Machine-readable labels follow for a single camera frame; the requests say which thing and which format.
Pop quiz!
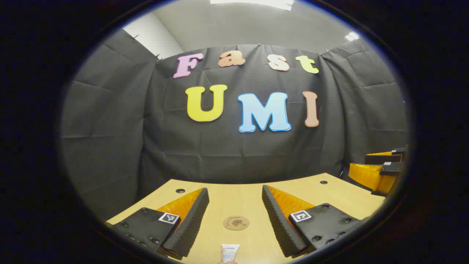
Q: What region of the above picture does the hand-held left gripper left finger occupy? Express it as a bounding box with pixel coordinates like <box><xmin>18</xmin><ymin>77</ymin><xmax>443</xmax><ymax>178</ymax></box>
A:
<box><xmin>106</xmin><ymin>188</ymin><xmax>210</xmax><ymax>261</ymax></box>

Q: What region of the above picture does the light wooden desktop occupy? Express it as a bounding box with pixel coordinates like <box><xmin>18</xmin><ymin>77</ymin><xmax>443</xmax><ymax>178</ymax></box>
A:
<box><xmin>106</xmin><ymin>172</ymin><xmax>385</xmax><ymax>264</ymax></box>

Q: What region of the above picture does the white toothpaste tube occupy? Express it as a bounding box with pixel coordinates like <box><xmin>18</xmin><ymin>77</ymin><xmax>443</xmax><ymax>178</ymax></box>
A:
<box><xmin>221</xmin><ymin>244</ymin><xmax>240</xmax><ymax>264</ymax></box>

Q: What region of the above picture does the round cork coaster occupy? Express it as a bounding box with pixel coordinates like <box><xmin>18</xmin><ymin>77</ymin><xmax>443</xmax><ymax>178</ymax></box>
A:
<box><xmin>223</xmin><ymin>215</ymin><xmax>250</xmax><ymax>231</ymax></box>

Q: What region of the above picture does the black backdrop cloth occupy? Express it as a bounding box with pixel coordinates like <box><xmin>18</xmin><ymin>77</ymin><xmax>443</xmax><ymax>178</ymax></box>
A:
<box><xmin>60</xmin><ymin>29</ymin><xmax>409</xmax><ymax>220</ymax></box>

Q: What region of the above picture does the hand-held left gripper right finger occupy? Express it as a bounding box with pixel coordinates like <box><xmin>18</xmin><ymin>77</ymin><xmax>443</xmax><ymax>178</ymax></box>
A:
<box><xmin>262</xmin><ymin>185</ymin><xmax>367</xmax><ymax>258</ymax></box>

